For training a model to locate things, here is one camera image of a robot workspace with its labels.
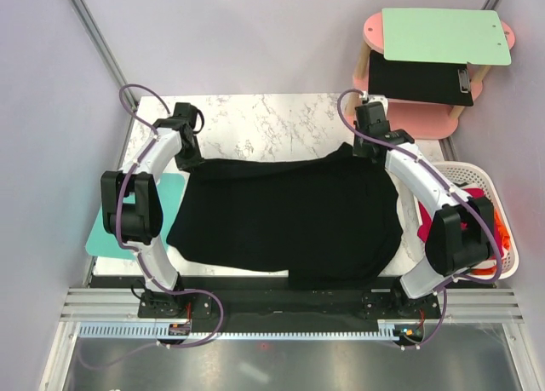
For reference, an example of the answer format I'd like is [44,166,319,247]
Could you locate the green clipboard board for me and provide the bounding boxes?
[381,8,511,66]

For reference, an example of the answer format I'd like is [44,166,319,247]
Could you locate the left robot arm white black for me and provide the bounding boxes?
[100,117,201,317]

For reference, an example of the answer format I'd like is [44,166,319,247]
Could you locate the white slotted cable duct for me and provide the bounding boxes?
[77,321,399,341]

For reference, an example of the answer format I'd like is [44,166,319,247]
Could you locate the teal cutting mat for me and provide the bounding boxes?
[85,173,186,261]

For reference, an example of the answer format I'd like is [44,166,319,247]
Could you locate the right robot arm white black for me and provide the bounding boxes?
[350,124,502,318]

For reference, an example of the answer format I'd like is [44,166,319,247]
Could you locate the magenta t shirt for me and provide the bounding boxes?
[416,187,503,273]

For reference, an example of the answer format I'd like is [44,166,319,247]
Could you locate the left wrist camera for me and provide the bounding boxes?
[172,102,205,133]

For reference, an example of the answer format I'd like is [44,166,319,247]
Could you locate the orange garment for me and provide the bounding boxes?
[472,209,511,276]

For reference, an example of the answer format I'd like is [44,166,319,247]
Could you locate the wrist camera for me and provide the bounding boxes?
[172,102,205,133]
[355,95,388,132]

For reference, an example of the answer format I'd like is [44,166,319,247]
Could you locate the black clipboard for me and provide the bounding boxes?
[368,51,473,106]

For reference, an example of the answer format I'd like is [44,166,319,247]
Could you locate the white plastic laundry basket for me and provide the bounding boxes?
[414,161,519,279]

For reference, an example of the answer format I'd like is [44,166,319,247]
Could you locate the black t shirt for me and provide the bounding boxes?
[166,143,403,285]

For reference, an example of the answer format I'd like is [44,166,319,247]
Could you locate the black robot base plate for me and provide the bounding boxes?
[138,277,440,331]

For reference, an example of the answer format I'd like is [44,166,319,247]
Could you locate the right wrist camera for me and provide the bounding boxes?
[355,95,388,132]

